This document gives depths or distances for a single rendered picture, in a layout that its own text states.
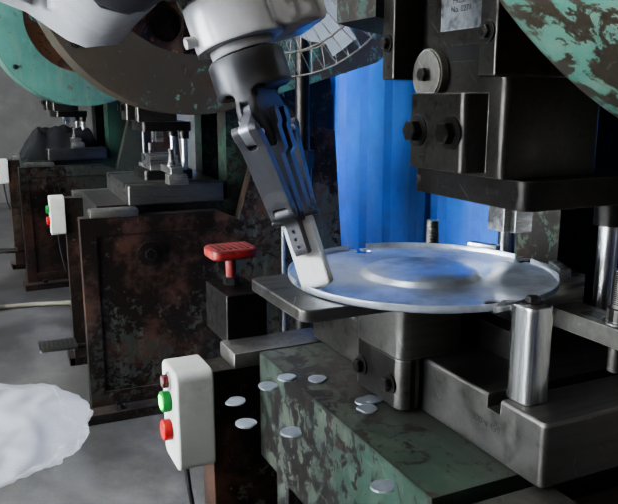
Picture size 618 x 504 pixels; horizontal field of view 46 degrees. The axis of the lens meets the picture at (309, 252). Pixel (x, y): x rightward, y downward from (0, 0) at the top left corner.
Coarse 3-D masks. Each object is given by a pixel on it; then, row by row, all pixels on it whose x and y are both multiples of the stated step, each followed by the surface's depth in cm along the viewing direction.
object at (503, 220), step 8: (488, 208) 85; (496, 208) 82; (488, 216) 84; (496, 216) 82; (504, 216) 81; (512, 216) 81; (520, 216) 81; (528, 216) 81; (488, 224) 84; (496, 224) 82; (504, 224) 81; (512, 224) 81; (520, 224) 81; (528, 224) 82; (512, 232) 81; (520, 232) 81
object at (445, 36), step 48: (432, 0) 80; (480, 0) 72; (432, 48) 81; (432, 96) 76; (480, 96) 72; (528, 96) 72; (576, 96) 74; (432, 144) 77; (480, 144) 73; (528, 144) 73; (576, 144) 76
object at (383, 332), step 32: (256, 288) 76; (288, 288) 74; (320, 288) 74; (320, 320) 67; (384, 320) 77; (416, 320) 74; (448, 320) 76; (384, 352) 77; (416, 352) 75; (448, 352) 77; (384, 384) 76; (416, 384) 76
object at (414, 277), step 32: (352, 256) 88; (384, 256) 88; (416, 256) 88; (448, 256) 88; (480, 256) 88; (512, 256) 87; (352, 288) 73; (384, 288) 73; (416, 288) 73; (448, 288) 73; (480, 288) 73; (512, 288) 73; (544, 288) 73
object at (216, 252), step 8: (208, 248) 103; (216, 248) 103; (224, 248) 103; (232, 248) 103; (240, 248) 103; (248, 248) 103; (256, 248) 104; (208, 256) 103; (216, 256) 101; (224, 256) 101; (232, 256) 102; (240, 256) 102; (248, 256) 103; (232, 264) 105; (232, 272) 105
